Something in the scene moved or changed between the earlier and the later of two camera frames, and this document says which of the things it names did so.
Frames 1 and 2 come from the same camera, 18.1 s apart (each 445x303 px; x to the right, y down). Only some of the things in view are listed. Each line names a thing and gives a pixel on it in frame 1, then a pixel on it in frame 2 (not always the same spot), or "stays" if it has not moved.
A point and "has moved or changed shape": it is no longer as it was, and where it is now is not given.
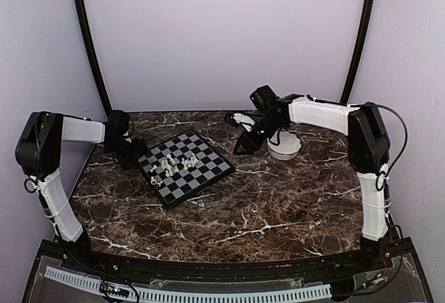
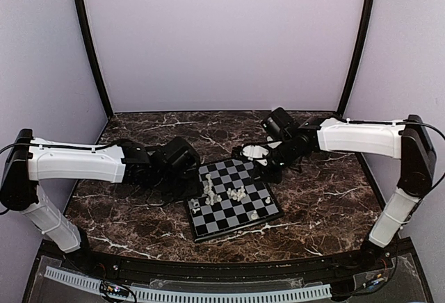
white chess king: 170,159 has moved or changed shape
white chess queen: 193,160 has moved or changed shape
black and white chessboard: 183,169 has moved or changed shape
